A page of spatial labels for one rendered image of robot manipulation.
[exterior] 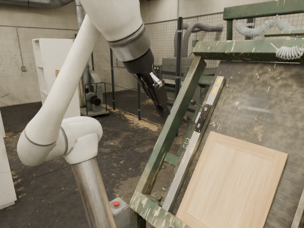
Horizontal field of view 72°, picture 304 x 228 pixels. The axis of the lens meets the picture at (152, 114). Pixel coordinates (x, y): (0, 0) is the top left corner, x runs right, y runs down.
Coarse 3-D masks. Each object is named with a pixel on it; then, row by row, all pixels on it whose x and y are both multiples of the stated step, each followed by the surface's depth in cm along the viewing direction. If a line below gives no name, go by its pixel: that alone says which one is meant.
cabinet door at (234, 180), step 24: (216, 144) 129; (240, 144) 121; (216, 168) 124; (240, 168) 116; (264, 168) 109; (192, 192) 126; (216, 192) 118; (240, 192) 111; (264, 192) 105; (192, 216) 121; (216, 216) 114; (240, 216) 107; (264, 216) 101
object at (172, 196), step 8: (216, 80) 145; (224, 80) 144; (216, 96) 141; (208, 120) 140; (192, 136) 139; (200, 136) 137; (192, 144) 136; (192, 152) 134; (184, 160) 135; (184, 168) 133; (176, 176) 134; (184, 176) 134; (176, 184) 132; (168, 192) 133; (176, 192) 131; (168, 200) 131; (168, 208) 129
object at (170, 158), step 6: (204, 78) 161; (210, 78) 158; (198, 84) 164; (204, 84) 160; (204, 90) 159; (204, 96) 157; (198, 108) 156; (192, 120) 155; (192, 126) 153; (186, 132) 154; (180, 150) 151; (168, 156) 153; (174, 156) 150; (168, 162) 151; (174, 162) 148
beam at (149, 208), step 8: (136, 192) 147; (136, 200) 144; (144, 200) 140; (152, 200) 139; (136, 208) 141; (144, 208) 138; (152, 208) 134; (160, 208) 131; (144, 216) 135; (152, 216) 132; (160, 216) 129; (168, 216) 126; (152, 224) 130; (160, 224) 127; (168, 224) 124; (176, 224) 121; (184, 224) 119
